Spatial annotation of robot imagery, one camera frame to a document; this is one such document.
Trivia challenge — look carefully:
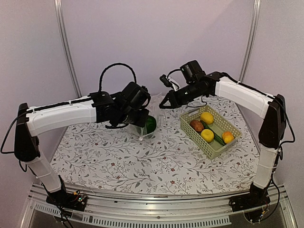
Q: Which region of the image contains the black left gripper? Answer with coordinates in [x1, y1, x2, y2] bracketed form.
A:
[117, 108, 150, 128]

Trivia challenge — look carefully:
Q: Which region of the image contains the yellow round lemon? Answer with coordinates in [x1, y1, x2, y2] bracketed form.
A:
[200, 129, 214, 143]

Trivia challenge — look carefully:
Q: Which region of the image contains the green white bok choy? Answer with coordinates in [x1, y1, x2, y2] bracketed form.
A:
[143, 115, 157, 135]

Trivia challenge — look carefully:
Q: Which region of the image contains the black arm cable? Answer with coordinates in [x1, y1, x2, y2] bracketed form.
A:
[98, 62, 137, 93]
[280, 102, 295, 144]

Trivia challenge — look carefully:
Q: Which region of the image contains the brown potato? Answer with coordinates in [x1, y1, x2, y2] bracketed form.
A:
[190, 120, 204, 133]

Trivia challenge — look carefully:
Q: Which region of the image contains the orange yellow mango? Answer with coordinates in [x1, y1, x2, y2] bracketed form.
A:
[222, 131, 234, 144]

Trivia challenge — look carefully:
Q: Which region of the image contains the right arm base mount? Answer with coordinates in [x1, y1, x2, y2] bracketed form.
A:
[228, 185, 270, 223]

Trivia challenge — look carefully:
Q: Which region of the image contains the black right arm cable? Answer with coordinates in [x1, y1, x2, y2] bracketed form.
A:
[280, 102, 295, 144]

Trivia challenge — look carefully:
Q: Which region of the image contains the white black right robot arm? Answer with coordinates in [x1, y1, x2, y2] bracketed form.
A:
[159, 71, 286, 207]

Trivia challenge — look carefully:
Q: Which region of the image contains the left aluminium corner post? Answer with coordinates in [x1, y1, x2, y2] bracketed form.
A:
[54, 0, 82, 97]

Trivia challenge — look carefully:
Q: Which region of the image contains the right aluminium corner post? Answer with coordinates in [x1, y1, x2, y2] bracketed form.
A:
[239, 0, 261, 83]

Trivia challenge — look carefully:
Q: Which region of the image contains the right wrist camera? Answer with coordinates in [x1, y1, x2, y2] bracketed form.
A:
[160, 75, 172, 87]

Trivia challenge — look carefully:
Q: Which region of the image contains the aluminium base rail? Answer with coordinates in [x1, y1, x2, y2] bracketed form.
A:
[19, 182, 295, 228]

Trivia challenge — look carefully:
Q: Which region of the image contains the green cucumber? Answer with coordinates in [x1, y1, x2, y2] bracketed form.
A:
[200, 121, 226, 146]

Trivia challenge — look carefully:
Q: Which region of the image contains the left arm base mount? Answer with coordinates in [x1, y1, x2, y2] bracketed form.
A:
[46, 190, 88, 211]

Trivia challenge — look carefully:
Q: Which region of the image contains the clear zip top bag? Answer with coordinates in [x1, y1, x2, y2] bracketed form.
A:
[135, 94, 165, 142]

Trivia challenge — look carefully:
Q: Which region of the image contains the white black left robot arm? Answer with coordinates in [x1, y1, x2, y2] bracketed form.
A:
[14, 82, 151, 206]

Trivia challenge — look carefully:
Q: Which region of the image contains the floral patterned table mat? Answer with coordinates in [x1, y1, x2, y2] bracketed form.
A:
[51, 97, 259, 194]

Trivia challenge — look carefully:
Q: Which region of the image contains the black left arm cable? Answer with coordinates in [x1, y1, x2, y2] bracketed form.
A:
[98, 62, 137, 93]

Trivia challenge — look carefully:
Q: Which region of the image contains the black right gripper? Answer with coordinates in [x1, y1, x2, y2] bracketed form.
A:
[160, 81, 206, 108]

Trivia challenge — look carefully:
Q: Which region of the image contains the beige perforated plastic basket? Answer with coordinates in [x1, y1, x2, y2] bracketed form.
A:
[180, 105, 242, 159]

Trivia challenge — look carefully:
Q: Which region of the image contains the aluminium corner post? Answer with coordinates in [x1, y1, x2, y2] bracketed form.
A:
[239, 0, 261, 83]
[54, 0, 82, 97]

